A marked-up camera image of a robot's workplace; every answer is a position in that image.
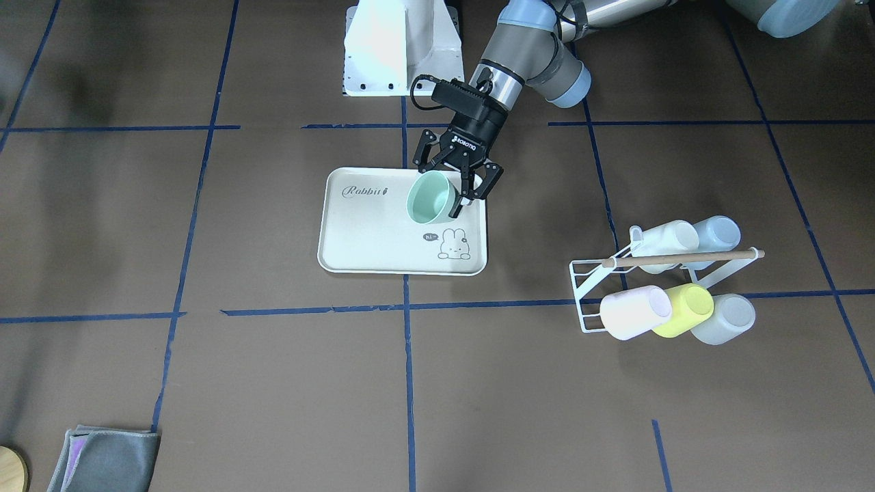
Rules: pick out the cream rabbit tray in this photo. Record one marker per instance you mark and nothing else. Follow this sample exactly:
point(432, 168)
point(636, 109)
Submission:
point(365, 228)

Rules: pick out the white wire cup rack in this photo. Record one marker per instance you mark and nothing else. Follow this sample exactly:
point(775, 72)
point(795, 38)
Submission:
point(706, 269)

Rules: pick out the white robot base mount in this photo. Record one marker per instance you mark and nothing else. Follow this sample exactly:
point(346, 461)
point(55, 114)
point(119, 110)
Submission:
point(388, 43)

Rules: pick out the blue cup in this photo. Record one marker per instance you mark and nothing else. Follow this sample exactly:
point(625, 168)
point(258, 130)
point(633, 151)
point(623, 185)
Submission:
point(717, 233)

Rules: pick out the grey folded cloth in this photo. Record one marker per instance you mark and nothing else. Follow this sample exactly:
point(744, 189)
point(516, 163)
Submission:
point(96, 458)

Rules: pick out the yellow cup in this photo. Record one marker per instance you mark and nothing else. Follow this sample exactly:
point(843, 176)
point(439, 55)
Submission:
point(691, 305)

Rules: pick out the beige cup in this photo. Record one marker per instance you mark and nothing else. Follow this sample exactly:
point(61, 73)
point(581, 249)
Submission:
point(671, 238)

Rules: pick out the pink cup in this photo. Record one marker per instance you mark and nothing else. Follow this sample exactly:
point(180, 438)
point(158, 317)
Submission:
point(633, 312)

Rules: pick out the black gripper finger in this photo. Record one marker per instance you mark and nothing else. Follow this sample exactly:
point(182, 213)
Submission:
point(469, 191)
point(429, 153)

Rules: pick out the green cup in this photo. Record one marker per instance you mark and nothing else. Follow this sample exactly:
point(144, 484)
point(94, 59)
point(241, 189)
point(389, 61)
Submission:
point(431, 198)

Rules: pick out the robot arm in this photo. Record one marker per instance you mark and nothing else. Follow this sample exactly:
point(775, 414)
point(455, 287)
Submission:
point(528, 48)

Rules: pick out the grey cup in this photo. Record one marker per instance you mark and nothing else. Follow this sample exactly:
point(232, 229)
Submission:
point(732, 315)

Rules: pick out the wooden stand with round base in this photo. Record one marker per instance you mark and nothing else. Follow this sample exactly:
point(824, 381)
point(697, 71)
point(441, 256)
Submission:
point(14, 472)

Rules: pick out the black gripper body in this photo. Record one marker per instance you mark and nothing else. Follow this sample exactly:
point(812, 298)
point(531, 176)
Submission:
point(480, 132)

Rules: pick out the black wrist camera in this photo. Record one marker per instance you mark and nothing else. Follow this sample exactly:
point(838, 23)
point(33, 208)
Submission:
point(462, 99)

